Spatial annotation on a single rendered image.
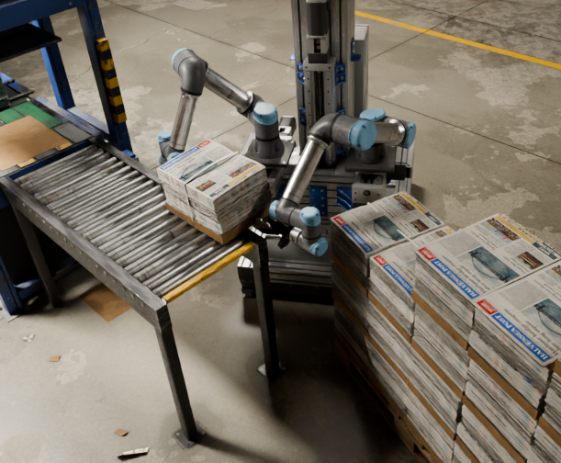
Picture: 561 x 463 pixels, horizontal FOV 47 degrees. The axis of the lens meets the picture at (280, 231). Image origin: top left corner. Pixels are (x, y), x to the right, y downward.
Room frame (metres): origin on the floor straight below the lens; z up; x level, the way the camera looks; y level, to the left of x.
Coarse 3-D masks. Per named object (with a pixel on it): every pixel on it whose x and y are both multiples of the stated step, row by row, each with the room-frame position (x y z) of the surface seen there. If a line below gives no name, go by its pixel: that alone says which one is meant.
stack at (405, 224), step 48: (336, 240) 2.10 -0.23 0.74; (384, 240) 1.96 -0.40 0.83; (432, 240) 1.94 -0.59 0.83; (336, 288) 2.11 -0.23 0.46; (384, 288) 1.79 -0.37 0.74; (336, 336) 2.12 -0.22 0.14; (384, 336) 1.76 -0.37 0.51; (432, 336) 1.52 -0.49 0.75; (384, 384) 1.75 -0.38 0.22; (432, 384) 1.48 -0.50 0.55; (480, 384) 1.29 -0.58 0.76; (432, 432) 1.45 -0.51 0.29; (480, 432) 1.26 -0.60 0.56; (528, 432) 1.11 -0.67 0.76
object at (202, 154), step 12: (204, 144) 2.46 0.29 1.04; (216, 144) 2.45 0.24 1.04; (180, 156) 2.39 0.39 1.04; (192, 156) 2.37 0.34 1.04; (204, 156) 2.36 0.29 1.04; (216, 156) 2.36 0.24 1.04; (168, 168) 2.31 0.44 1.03; (180, 168) 2.30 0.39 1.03; (192, 168) 2.29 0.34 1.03; (168, 180) 2.27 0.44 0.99; (180, 180) 2.21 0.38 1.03; (168, 192) 2.30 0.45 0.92; (180, 192) 2.22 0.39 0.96; (180, 204) 2.25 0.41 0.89
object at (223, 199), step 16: (240, 160) 2.31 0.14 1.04; (208, 176) 2.21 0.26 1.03; (224, 176) 2.20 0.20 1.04; (240, 176) 2.18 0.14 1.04; (256, 176) 2.20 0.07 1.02; (192, 192) 2.15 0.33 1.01; (208, 192) 2.10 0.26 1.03; (224, 192) 2.09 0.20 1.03; (240, 192) 2.14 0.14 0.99; (256, 192) 2.18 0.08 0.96; (208, 208) 2.08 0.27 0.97; (224, 208) 2.07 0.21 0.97; (240, 208) 2.12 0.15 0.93; (256, 208) 2.17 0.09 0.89; (208, 224) 2.11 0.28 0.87; (224, 224) 2.06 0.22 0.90; (240, 224) 2.12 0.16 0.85
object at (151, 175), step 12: (96, 144) 2.98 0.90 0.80; (108, 144) 2.97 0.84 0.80; (120, 156) 2.84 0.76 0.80; (132, 168) 2.73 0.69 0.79; (144, 168) 2.71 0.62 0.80; (156, 180) 2.59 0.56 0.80; (252, 240) 2.07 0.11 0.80; (264, 240) 2.07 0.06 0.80; (252, 252) 2.07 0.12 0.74; (264, 252) 2.06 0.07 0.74; (264, 264) 2.05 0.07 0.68
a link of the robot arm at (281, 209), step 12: (324, 120) 2.27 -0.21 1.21; (312, 132) 2.26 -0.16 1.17; (324, 132) 2.24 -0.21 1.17; (312, 144) 2.22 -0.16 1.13; (324, 144) 2.22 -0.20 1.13; (300, 156) 2.21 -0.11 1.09; (312, 156) 2.19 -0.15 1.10; (300, 168) 2.16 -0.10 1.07; (312, 168) 2.17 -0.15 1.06; (300, 180) 2.13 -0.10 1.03; (288, 192) 2.10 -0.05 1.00; (300, 192) 2.10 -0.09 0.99; (276, 204) 2.08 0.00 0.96; (288, 204) 2.06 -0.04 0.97; (276, 216) 2.05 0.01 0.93; (288, 216) 2.02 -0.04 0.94
